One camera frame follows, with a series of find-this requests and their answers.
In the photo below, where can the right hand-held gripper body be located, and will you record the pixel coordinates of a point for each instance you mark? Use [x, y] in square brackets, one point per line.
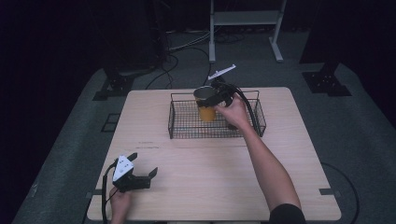
[226, 91]

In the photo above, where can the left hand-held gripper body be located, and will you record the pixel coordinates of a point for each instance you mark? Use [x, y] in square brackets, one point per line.
[124, 182]

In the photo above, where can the person's left hand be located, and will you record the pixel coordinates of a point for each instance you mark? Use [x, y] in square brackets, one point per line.
[120, 205]

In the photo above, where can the person's right hand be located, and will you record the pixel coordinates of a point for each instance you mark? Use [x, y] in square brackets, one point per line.
[236, 113]

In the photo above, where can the grey tape strip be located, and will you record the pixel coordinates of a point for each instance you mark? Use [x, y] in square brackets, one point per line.
[327, 191]
[93, 193]

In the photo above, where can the black floor tape square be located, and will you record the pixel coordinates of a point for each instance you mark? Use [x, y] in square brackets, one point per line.
[103, 126]

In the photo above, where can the black stand base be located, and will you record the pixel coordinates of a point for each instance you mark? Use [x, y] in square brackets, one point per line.
[327, 82]
[116, 84]

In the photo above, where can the white metal stand frame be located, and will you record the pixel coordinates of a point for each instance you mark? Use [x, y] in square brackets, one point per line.
[246, 18]

